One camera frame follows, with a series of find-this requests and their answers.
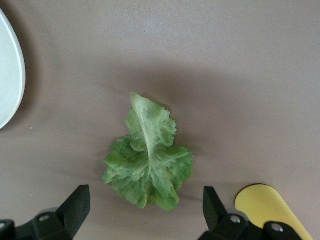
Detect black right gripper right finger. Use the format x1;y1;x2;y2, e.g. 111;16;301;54
197;186;301;240

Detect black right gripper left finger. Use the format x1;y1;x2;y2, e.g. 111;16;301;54
0;184;91;240

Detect yellow squeeze bottle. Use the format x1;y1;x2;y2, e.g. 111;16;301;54
234;184;314;240

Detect green lettuce leaf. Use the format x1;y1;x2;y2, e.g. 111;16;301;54
101;91;195;213

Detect beige round plate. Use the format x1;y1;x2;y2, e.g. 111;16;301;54
0;7;27;131

